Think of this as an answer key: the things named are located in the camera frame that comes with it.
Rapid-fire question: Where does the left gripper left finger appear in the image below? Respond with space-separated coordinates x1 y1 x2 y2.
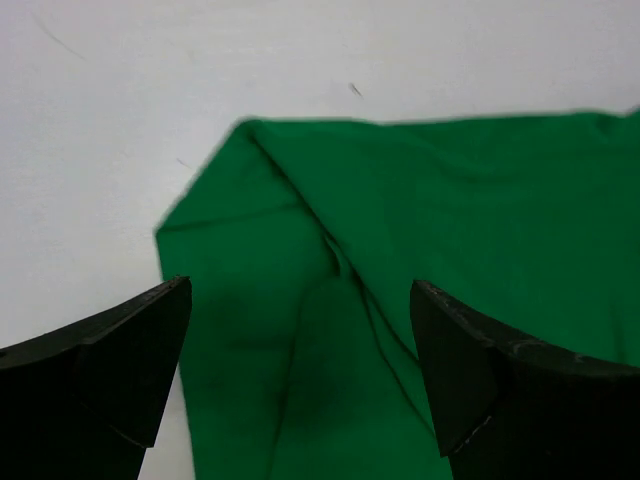
1 277 192 480

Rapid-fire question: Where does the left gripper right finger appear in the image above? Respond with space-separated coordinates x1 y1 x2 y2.
410 281 639 480

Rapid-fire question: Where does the green t shirt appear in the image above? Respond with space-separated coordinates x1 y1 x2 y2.
156 112 639 479

